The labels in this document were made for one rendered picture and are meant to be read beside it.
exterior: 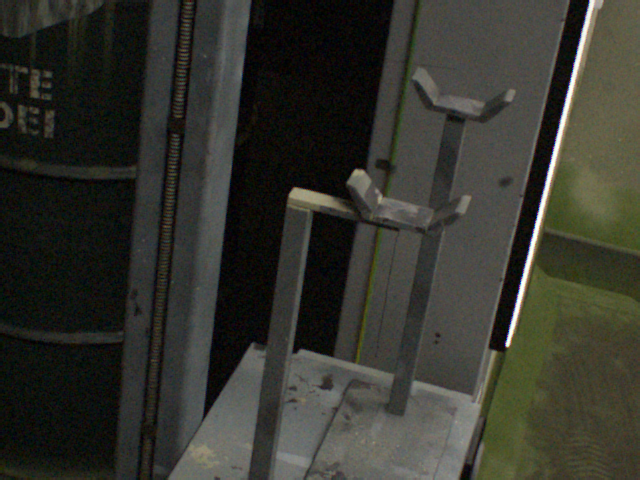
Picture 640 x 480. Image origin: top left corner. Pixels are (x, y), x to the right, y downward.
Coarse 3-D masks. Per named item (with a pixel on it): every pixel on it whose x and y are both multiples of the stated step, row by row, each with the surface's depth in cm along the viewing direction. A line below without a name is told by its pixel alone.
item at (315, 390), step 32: (256, 352) 126; (256, 384) 122; (288, 384) 123; (320, 384) 123; (384, 384) 125; (224, 416) 117; (256, 416) 118; (288, 416) 119; (320, 416) 119; (192, 448) 113; (224, 448) 114; (288, 448) 115; (448, 448) 118
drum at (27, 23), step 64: (0, 0) 183; (64, 0) 182; (128, 0) 184; (256, 0) 201; (0, 64) 188; (64, 64) 187; (128, 64) 189; (256, 64) 212; (0, 128) 193; (64, 128) 192; (128, 128) 194; (0, 192) 198; (64, 192) 197; (128, 192) 199; (0, 256) 204; (64, 256) 202; (128, 256) 205; (0, 320) 209; (64, 320) 208; (0, 384) 215; (64, 384) 214; (0, 448) 222; (64, 448) 221
